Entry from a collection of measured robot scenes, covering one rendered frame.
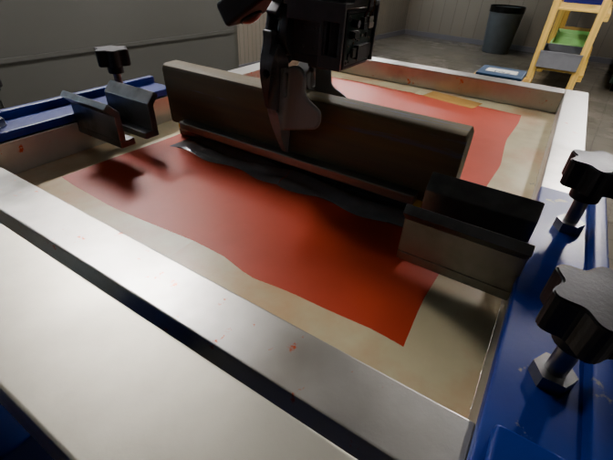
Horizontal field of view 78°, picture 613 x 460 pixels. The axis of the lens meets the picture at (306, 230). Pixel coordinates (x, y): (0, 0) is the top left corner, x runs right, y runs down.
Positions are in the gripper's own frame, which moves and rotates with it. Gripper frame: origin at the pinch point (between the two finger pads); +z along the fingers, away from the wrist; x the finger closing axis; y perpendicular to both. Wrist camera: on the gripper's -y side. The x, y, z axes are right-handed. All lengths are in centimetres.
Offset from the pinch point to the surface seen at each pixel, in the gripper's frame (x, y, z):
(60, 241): -25.5, -3.2, 1.4
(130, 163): -10.0, -16.8, 5.3
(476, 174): 13.7, 19.5, 4.6
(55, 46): 135, -314, 53
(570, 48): 558, 31, 57
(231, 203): -9.8, -0.7, 5.0
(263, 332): -23.7, 14.2, 1.1
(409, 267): -8.7, 18.6, 4.7
